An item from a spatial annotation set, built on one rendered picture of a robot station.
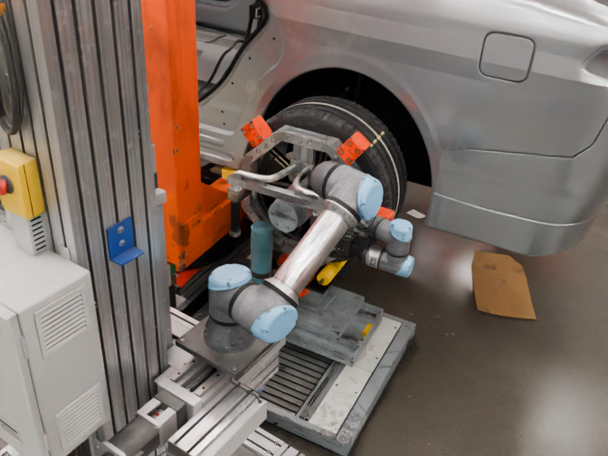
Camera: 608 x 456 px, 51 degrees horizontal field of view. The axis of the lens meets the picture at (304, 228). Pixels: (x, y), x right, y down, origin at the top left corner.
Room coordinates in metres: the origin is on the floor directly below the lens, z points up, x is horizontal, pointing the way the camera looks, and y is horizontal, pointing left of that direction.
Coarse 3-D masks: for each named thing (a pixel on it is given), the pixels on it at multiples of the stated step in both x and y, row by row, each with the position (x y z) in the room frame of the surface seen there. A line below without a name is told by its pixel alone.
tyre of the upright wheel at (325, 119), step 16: (320, 96) 2.47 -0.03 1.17; (288, 112) 2.31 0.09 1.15; (304, 112) 2.27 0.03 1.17; (320, 112) 2.27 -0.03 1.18; (336, 112) 2.29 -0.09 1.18; (352, 112) 2.32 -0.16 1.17; (368, 112) 2.38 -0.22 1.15; (272, 128) 2.32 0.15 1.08; (304, 128) 2.26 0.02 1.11; (320, 128) 2.23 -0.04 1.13; (336, 128) 2.21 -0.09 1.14; (352, 128) 2.21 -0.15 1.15; (368, 128) 2.26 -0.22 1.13; (384, 128) 2.33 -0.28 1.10; (368, 160) 2.15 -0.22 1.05; (384, 160) 2.19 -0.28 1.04; (400, 160) 2.29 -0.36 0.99; (384, 176) 2.14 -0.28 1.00; (400, 176) 2.24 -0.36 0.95; (384, 192) 2.12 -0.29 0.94; (400, 192) 2.24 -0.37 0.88; (400, 208) 2.28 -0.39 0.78
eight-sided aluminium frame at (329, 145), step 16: (288, 128) 2.23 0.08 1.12; (272, 144) 2.22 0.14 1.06; (304, 144) 2.17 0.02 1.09; (320, 144) 2.14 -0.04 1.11; (336, 144) 2.14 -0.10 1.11; (256, 160) 2.31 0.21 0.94; (336, 160) 2.11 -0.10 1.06; (256, 192) 2.32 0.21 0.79; (256, 208) 2.32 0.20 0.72; (272, 224) 2.27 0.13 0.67; (288, 240) 2.24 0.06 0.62
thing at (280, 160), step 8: (280, 144) 2.46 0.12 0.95; (272, 152) 2.35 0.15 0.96; (280, 152) 2.50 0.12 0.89; (320, 152) 2.25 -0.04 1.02; (264, 160) 2.36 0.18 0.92; (272, 160) 2.44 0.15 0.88; (280, 160) 2.34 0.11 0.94; (288, 160) 2.33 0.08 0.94; (320, 160) 2.25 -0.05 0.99; (264, 168) 2.38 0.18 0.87; (272, 168) 2.45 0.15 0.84; (280, 168) 2.51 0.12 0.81; (360, 168) 2.17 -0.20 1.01; (288, 176) 2.54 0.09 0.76; (272, 184) 2.43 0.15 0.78; (280, 184) 2.32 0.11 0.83; (288, 184) 2.31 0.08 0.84; (264, 200) 2.34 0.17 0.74; (272, 200) 2.38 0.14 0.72; (264, 208) 2.33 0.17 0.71; (304, 224) 2.29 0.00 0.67; (296, 232) 2.30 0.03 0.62; (304, 232) 2.31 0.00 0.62; (352, 232) 2.21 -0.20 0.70
